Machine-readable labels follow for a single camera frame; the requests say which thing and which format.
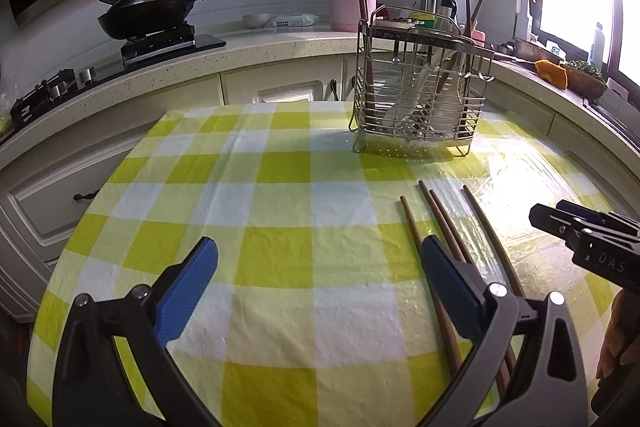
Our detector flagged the brown wooden chopstick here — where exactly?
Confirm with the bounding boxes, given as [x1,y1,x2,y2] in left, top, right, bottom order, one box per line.
[419,180,472,262]
[361,0,375,108]
[462,184,525,297]
[463,0,472,38]
[399,195,462,377]
[438,0,485,101]
[358,0,374,109]
[426,188,516,397]

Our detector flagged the white ceramic spoon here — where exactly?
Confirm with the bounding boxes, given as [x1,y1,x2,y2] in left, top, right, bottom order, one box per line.
[382,64,440,132]
[428,52,463,139]

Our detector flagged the person's right hand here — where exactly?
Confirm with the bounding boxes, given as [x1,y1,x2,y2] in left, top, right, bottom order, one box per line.
[591,289,639,426]

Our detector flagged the yellow white checkered tablecloth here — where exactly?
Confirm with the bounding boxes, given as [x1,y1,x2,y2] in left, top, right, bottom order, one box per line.
[26,103,615,426]

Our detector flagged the wicker basket with greens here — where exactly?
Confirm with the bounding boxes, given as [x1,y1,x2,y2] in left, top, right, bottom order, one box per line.
[562,61,606,100]

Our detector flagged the orange sponge cloth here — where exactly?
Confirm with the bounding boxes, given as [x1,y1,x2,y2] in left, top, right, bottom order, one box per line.
[534,60,568,90]

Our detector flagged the white detergent bottle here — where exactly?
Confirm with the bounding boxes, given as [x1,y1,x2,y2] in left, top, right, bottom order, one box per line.
[588,22,604,72]

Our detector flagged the pink plastic cup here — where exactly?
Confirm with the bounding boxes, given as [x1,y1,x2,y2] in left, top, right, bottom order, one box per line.
[472,29,486,46]

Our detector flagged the spray bottle yellow nozzle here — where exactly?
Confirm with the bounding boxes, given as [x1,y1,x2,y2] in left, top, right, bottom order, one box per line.
[514,0,536,41]

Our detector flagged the black gas stove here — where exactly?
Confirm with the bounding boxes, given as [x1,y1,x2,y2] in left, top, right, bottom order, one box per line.
[10,23,227,131]

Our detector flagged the green yellow lidded container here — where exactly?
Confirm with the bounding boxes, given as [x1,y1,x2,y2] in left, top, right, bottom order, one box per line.
[409,11,436,29]

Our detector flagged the black wok with lid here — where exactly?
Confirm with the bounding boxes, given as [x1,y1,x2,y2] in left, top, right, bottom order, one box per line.
[98,0,205,40]

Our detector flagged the small white bowl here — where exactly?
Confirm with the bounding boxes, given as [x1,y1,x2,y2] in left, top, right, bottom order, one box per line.
[242,13,272,29]

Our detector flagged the white packaged bag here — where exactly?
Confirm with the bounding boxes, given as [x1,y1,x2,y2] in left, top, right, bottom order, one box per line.
[268,13,319,28]

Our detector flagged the black drawer handle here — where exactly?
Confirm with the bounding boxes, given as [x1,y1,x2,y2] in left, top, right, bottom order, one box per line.
[73,188,100,202]

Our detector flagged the knife with dark handle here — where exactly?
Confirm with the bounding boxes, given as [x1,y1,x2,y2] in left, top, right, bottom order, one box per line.
[494,52,535,67]

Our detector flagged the steel wire utensil basket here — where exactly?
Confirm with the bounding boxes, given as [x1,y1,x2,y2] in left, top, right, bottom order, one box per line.
[349,4,495,158]

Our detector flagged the black cabinet door handle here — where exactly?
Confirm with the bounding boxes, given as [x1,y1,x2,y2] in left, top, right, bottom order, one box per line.
[324,79,340,101]

